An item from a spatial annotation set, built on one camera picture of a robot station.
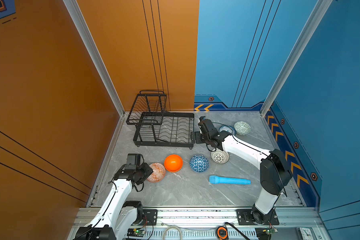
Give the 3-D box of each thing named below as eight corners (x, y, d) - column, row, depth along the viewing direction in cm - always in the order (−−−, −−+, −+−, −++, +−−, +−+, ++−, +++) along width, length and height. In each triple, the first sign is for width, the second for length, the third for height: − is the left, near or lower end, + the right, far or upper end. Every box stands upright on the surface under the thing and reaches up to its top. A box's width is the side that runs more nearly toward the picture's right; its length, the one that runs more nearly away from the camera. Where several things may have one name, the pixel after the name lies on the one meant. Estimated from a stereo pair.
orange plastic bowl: (164, 173, 90) (163, 170, 86) (165, 158, 97) (165, 154, 93) (183, 173, 90) (183, 170, 86) (183, 158, 97) (183, 154, 93)
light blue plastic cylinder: (209, 185, 86) (210, 182, 82) (208, 177, 88) (209, 175, 85) (248, 185, 86) (251, 182, 82) (246, 177, 88) (249, 175, 85)
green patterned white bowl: (240, 138, 107) (242, 134, 103) (230, 129, 112) (232, 125, 109) (251, 132, 110) (253, 128, 107) (241, 123, 116) (243, 119, 112)
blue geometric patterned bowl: (189, 173, 90) (190, 169, 86) (189, 158, 96) (189, 154, 92) (208, 173, 90) (209, 169, 86) (207, 158, 96) (208, 154, 92)
